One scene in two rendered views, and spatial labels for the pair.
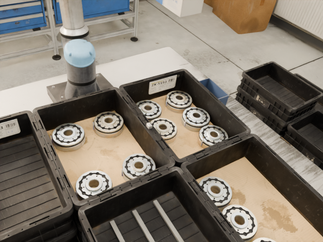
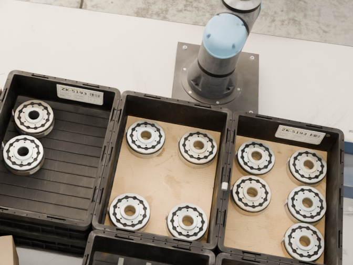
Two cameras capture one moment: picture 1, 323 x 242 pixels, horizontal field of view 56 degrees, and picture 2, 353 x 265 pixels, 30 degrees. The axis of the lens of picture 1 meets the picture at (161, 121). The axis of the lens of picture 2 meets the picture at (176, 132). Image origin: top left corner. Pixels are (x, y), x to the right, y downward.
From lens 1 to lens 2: 82 cm
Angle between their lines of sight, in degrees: 27
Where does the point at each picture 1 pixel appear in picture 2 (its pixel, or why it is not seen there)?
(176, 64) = not seen: outside the picture
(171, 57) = not seen: outside the picture
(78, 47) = (224, 29)
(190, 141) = (274, 228)
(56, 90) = (185, 55)
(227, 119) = (333, 234)
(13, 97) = (136, 33)
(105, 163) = (161, 193)
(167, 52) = not seen: outside the picture
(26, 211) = (59, 194)
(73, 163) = (131, 172)
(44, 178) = (94, 172)
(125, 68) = (303, 61)
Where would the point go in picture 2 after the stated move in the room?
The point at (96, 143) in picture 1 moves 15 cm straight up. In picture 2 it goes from (169, 164) to (175, 135)
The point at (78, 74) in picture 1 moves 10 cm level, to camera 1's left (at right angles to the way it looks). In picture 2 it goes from (207, 61) to (183, 39)
